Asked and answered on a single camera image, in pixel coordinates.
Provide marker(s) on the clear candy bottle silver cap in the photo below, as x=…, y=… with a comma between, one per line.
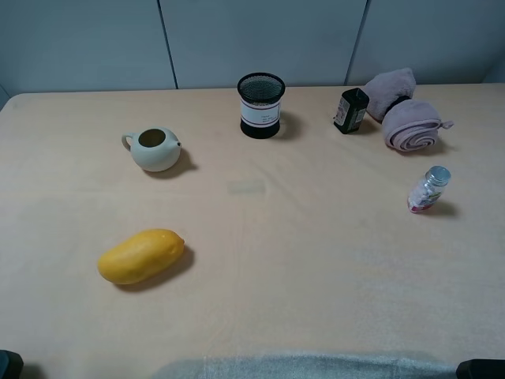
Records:
x=429, y=189

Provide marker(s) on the black mesh pen holder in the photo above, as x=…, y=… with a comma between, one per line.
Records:
x=260, y=96

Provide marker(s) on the white ceramic teapot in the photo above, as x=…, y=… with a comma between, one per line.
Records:
x=153, y=150

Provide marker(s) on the yellow mango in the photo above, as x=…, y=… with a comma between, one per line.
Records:
x=140, y=257

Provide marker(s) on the dark green box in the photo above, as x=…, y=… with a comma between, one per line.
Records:
x=351, y=110

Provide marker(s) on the rolled pink towel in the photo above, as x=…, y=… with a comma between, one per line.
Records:
x=408, y=124

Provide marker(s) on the grey cloth at bottom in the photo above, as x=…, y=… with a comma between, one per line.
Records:
x=310, y=364

